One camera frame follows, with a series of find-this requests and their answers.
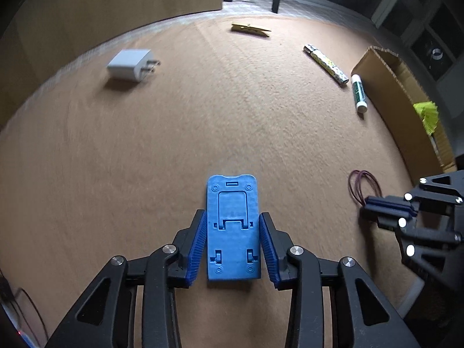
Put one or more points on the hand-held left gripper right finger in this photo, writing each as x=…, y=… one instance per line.
x=268, y=250

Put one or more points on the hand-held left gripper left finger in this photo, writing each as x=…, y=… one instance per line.
x=197, y=246

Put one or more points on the wooden clothespin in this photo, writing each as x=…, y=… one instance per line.
x=250, y=29

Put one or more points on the cardboard box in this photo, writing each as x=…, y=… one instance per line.
x=395, y=108

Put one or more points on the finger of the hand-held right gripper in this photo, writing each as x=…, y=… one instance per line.
x=388, y=217
x=389, y=201

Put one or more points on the green white lip balm stick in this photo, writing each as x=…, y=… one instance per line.
x=359, y=92

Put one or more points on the yellow plastic shuttlecock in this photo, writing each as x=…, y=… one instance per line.
x=427, y=114

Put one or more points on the white charger plug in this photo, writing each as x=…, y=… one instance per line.
x=127, y=65

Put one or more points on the maroon rubber bands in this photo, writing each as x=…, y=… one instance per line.
x=357, y=194

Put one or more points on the blue plastic phone stand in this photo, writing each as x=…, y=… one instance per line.
x=234, y=253

